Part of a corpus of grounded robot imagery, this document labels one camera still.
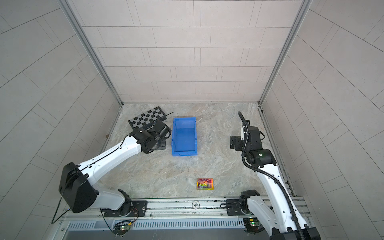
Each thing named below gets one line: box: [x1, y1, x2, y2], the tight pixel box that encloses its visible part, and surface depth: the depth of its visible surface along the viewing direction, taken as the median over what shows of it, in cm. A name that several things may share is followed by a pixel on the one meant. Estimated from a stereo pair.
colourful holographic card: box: [196, 177, 214, 190], surface depth 79 cm
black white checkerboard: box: [127, 106, 167, 131], surface depth 104 cm
